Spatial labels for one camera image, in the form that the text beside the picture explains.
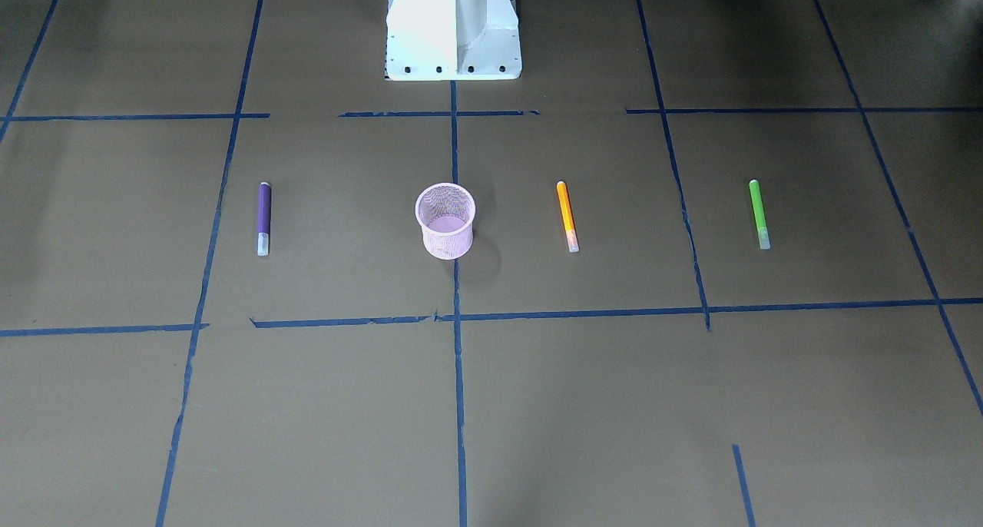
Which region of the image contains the orange marker pen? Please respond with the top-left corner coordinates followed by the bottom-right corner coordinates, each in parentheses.
top-left (556, 181), bottom-right (580, 254)

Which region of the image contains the purple marker pen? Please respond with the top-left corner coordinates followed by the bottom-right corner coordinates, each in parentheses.
top-left (257, 181), bottom-right (273, 257)

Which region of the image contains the green marker pen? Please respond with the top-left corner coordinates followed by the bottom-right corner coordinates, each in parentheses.
top-left (748, 178), bottom-right (772, 250)

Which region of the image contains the pink mesh pen holder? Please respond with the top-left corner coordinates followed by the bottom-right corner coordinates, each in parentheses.
top-left (414, 183), bottom-right (476, 260)

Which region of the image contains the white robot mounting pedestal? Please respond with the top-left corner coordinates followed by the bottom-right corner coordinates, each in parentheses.
top-left (384, 0), bottom-right (523, 82)

